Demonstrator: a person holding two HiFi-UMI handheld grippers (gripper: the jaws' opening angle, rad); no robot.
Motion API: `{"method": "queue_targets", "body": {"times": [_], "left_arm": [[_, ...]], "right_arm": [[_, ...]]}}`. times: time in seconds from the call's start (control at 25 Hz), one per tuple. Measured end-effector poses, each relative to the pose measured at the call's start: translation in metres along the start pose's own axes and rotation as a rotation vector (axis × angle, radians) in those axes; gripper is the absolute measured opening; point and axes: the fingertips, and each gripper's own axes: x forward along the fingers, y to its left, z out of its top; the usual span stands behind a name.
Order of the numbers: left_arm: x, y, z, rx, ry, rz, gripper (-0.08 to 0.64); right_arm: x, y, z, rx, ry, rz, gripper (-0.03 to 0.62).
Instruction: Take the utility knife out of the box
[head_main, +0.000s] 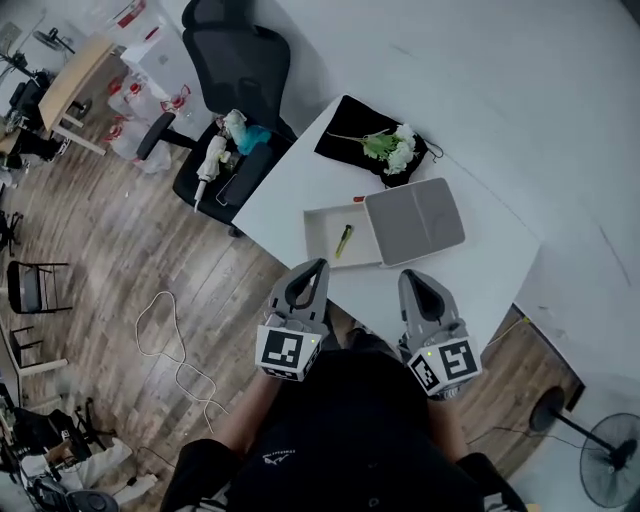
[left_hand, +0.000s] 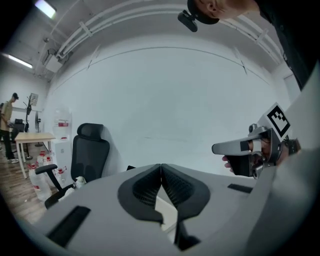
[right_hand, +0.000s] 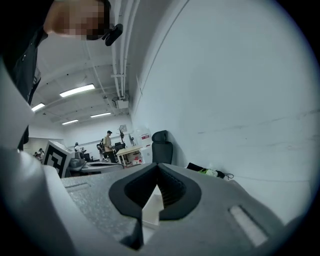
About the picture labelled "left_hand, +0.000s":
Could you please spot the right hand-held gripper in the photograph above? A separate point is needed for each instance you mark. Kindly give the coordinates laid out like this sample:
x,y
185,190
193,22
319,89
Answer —
x,y
277,120

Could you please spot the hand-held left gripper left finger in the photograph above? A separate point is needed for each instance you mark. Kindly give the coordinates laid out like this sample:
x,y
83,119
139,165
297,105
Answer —
x,y
140,190

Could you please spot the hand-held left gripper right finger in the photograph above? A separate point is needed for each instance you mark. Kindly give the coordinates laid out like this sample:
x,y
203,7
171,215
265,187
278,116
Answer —
x,y
185,192

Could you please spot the white square plastic block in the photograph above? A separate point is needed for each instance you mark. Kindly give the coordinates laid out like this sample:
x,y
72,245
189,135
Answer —
x,y
53,63

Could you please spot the person's right hand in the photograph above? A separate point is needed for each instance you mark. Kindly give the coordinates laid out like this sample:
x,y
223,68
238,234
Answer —
x,y
225,159

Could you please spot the black cloth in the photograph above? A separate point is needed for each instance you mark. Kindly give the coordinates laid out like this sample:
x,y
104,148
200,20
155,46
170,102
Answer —
x,y
130,167

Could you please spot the white crumpled plastic bag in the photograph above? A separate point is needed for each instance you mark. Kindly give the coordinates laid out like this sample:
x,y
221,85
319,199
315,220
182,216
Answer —
x,y
80,182

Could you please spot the black mesh office chair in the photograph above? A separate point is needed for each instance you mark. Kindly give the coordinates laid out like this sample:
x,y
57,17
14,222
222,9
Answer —
x,y
90,155

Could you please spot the white water dispenser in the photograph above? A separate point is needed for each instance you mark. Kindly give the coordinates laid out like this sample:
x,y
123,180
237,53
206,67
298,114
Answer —
x,y
62,152

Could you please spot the group of clear water bottles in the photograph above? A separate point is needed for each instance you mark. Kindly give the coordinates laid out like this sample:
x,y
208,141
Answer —
x,y
41,185

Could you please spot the light wooden table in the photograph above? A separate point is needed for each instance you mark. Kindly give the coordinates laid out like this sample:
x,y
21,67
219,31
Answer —
x,y
35,137

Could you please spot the black standing fan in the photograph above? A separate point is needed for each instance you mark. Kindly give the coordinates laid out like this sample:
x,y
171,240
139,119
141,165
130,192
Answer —
x,y
37,118

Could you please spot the person's black shirt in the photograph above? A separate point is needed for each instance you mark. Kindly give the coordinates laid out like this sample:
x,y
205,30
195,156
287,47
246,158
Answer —
x,y
300,37

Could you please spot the black coat rack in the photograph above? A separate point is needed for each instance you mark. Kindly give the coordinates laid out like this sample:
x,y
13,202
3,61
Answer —
x,y
28,110

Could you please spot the person's head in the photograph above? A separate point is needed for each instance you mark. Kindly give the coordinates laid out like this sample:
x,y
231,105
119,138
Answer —
x,y
225,10

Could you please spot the white ceiling pipe bundle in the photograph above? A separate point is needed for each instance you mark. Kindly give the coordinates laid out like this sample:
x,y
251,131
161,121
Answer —
x,y
85,27

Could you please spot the ceiling strip light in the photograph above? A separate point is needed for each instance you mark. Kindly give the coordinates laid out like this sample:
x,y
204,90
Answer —
x,y
18,60
46,8

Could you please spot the black head-mounted camera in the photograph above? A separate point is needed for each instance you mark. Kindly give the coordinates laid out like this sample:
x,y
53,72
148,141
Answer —
x,y
187,21

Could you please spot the framed wall picture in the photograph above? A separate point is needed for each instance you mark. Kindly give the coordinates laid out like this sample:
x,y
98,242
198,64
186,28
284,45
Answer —
x,y
34,98

